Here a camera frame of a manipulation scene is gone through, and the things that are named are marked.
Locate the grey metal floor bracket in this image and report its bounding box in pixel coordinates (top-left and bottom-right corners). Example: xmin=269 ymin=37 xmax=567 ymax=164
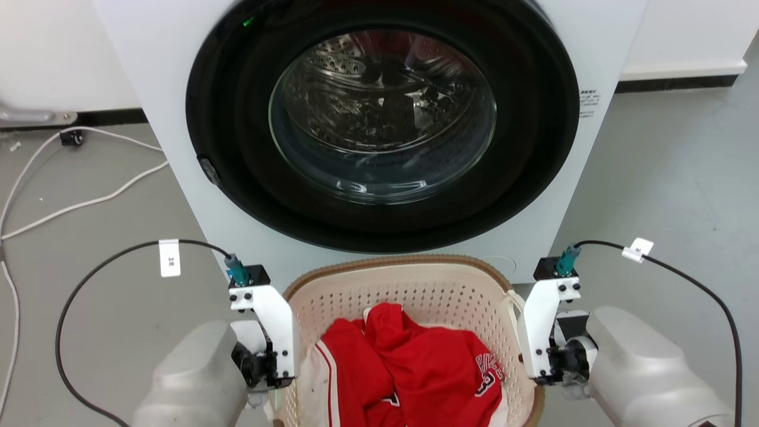
xmin=0 ymin=102 xmax=78 ymax=128

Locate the printed washer label sticker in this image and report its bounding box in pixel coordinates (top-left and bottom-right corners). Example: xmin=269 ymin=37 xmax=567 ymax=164
xmin=578 ymin=89 xmax=602 ymax=119

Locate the white floor cable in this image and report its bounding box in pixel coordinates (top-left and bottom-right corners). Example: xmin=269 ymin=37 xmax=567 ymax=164
xmin=0 ymin=160 xmax=170 ymax=241
xmin=0 ymin=126 xmax=164 ymax=416

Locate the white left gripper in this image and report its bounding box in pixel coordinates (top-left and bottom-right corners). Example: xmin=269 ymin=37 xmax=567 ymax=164
xmin=229 ymin=284 xmax=301 ymax=392

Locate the beige perforated laundry basket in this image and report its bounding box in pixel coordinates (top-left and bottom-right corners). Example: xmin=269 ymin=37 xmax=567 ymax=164
xmin=274 ymin=254 xmax=546 ymax=427

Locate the white front-load washing machine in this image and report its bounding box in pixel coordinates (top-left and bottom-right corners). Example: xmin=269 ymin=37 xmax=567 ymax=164
xmin=92 ymin=0 xmax=650 ymax=292

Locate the white paper cable tag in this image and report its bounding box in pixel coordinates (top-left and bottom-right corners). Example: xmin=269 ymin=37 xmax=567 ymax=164
xmin=159 ymin=239 xmax=181 ymax=278
xmin=621 ymin=237 xmax=655 ymax=263

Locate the black round washer door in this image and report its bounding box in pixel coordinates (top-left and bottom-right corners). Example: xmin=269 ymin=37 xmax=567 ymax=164
xmin=186 ymin=0 xmax=581 ymax=254

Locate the red sports jersey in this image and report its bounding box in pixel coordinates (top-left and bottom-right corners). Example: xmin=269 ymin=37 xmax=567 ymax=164
xmin=296 ymin=302 xmax=509 ymax=427

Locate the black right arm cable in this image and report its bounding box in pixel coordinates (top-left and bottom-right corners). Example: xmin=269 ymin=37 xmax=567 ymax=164
xmin=573 ymin=240 xmax=744 ymax=427

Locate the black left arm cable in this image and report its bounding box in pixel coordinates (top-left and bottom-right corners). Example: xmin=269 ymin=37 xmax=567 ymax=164
xmin=55 ymin=239 xmax=232 ymax=427

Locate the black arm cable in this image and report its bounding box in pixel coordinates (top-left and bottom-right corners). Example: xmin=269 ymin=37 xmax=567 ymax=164
xmin=573 ymin=240 xmax=744 ymax=427
xmin=55 ymin=239 xmax=232 ymax=427

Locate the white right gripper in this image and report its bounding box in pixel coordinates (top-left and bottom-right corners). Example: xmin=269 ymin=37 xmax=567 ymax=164
xmin=517 ymin=276 xmax=597 ymax=386

